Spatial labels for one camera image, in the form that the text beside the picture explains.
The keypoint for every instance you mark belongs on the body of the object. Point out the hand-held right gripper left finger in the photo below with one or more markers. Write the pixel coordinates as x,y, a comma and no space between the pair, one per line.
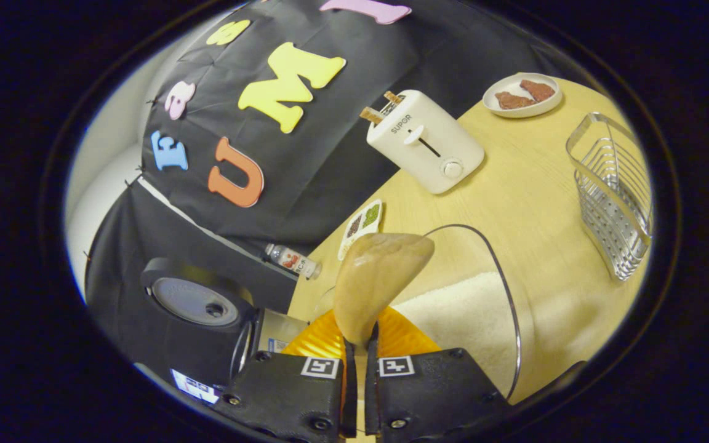
287,394

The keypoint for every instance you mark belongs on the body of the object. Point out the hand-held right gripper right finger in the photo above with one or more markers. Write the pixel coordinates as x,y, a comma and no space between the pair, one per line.
434,394

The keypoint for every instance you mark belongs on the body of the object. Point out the white rice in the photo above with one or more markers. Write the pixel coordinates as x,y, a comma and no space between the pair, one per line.
465,320

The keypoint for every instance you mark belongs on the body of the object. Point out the black and silver rice cooker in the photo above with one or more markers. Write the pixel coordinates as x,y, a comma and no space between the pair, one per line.
194,301

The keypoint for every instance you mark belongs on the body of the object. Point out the wooden spoon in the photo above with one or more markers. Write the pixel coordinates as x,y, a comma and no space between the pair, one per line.
373,277

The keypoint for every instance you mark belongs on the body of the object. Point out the computer monitor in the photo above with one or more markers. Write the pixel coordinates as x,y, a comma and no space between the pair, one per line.
194,387

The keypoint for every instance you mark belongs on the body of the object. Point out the small red label bottle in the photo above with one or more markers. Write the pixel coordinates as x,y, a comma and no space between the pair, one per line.
293,260

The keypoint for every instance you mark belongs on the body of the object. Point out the white divided bean dish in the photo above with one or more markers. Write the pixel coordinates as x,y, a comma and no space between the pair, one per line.
360,224

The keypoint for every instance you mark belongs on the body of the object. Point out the white toaster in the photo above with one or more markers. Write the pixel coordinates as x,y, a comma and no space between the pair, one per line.
422,147

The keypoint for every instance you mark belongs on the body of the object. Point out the toast slice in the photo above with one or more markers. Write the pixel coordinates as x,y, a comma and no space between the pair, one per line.
393,97
371,114

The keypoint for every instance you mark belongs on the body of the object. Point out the white round plate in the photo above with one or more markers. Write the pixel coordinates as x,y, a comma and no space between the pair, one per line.
502,109

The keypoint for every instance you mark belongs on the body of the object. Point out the red meat piece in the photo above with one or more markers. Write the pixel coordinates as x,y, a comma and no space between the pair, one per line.
539,90
513,100

